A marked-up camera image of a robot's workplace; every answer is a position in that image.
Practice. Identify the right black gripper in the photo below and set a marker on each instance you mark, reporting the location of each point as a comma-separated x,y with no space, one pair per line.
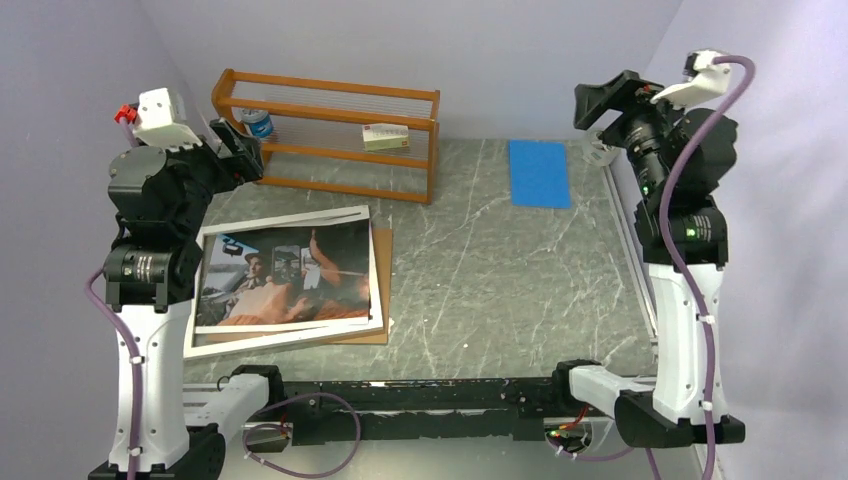
626,93

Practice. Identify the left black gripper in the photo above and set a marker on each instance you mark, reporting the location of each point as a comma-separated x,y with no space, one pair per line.
243,164

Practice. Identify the printed photo of people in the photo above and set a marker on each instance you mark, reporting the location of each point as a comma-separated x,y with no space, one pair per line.
286,277

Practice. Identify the wooden picture frame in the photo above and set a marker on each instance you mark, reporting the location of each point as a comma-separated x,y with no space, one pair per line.
281,331

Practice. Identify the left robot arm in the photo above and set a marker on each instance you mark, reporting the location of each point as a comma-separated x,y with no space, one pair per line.
161,190

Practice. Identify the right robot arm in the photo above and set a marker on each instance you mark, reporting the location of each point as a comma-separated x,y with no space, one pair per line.
678,157

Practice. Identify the blue white small jar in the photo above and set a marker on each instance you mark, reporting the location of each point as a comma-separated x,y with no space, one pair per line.
258,122

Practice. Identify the clear tape roll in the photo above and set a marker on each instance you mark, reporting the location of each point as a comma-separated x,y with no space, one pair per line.
596,152

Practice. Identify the blue foam mat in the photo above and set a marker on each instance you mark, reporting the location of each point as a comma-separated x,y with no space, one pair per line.
538,174

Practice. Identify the small white green box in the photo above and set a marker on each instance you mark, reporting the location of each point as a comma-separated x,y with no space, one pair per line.
384,136

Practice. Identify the orange wooden shelf rack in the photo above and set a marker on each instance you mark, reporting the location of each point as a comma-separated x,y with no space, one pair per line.
321,119

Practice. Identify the brown cardboard backing board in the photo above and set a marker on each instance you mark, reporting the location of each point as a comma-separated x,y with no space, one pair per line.
383,278

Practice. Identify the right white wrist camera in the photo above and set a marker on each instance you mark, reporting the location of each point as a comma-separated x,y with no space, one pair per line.
704,79

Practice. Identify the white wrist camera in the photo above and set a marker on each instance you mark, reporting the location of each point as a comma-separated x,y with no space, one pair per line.
158,119
704,79

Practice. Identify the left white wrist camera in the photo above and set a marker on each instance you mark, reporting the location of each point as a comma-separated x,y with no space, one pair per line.
158,119

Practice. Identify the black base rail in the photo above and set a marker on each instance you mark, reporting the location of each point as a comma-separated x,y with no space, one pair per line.
319,412

